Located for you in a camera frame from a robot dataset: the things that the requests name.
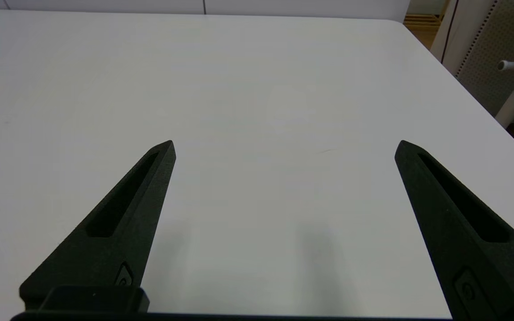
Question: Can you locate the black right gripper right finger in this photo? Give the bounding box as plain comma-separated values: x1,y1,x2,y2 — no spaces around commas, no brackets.
394,140,514,321

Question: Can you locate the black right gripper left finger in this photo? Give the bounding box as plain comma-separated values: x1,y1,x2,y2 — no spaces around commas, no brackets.
19,140,177,313

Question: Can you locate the white perforated partition panel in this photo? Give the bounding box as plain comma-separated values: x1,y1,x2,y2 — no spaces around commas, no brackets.
431,0,514,119

